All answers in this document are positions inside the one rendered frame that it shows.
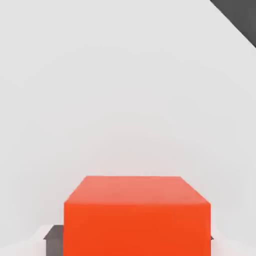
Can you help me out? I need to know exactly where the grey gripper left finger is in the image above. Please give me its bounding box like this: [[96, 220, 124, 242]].
[[23, 224, 65, 256]]

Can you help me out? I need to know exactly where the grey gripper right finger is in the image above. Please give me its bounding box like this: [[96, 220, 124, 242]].
[[210, 227, 229, 256]]

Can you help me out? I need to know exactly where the small red cube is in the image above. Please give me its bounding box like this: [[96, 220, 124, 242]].
[[63, 175, 212, 256]]

